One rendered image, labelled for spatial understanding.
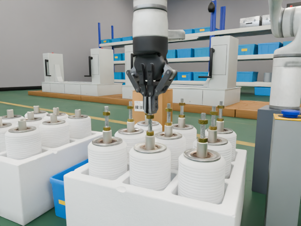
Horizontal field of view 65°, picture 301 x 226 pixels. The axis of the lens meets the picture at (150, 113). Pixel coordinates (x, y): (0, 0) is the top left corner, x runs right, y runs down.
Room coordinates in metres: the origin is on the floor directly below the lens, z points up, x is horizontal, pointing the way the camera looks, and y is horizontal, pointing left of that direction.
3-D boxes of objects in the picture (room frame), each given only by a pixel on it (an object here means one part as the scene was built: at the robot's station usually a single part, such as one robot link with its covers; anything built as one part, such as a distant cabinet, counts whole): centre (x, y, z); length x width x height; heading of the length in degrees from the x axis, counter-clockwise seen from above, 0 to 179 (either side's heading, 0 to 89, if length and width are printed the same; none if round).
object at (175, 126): (0.73, -0.10, 0.25); 0.08 x 0.08 x 0.01
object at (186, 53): (5.85, -0.93, 0.90); 0.50 x 0.38 x 0.21; 144
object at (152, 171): (0.51, 0.00, 0.16); 0.10 x 0.10 x 0.18
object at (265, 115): (0.80, -0.46, 0.15); 0.14 x 0.14 x 0.30; 53
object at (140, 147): (0.51, 0.00, 0.25); 0.08 x 0.08 x 0.01
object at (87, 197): (0.62, -0.05, 0.09); 0.39 x 0.39 x 0.18; 65
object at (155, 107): (0.50, -0.01, 0.36); 0.03 x 0.01 x 0.05; 51
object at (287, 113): (0.57, -0.34, 0.32); 0.04 x 0.04 x 0.02
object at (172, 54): (6.13, -0.59, 0.90); 0.50 x 0.38 x 0.21; 144
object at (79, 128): (0.90, 0.28, 0.16); 0.10 x 0.10 x 0.18
